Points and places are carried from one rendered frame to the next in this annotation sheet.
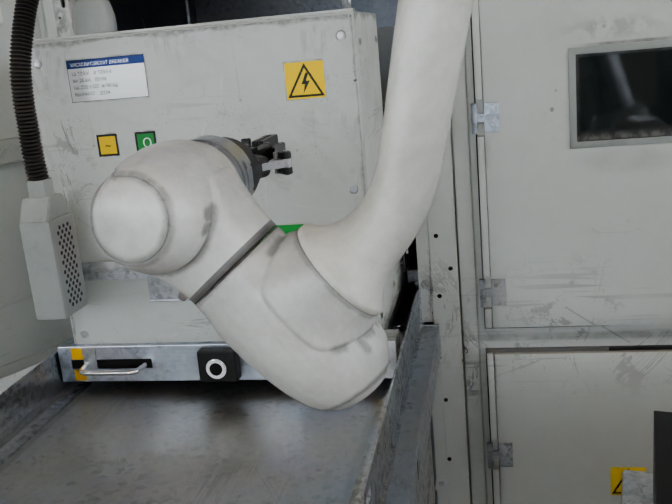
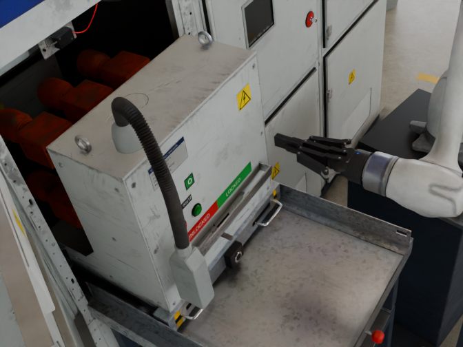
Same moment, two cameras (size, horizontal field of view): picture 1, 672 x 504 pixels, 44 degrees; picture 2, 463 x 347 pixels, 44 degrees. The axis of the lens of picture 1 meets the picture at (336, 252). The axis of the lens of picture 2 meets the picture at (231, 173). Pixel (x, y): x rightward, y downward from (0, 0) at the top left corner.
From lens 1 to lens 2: 1.47 m
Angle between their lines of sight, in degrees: 59
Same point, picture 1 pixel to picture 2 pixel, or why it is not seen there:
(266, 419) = (278, 253)
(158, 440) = (272, 299)
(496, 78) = (221, 36)
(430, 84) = not seen: outside the picture
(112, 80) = (171, 162)
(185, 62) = (200, 125)
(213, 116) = (213, 143)
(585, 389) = not seen: hidden behind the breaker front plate
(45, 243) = (205, 270)
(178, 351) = (215, 266)
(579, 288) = not seen: hidden behind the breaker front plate
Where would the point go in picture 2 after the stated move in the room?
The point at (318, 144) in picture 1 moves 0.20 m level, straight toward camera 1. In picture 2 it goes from (249, 123) to (326, 135)
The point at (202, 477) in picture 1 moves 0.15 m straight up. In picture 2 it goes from (322, 287) to (321, 251)
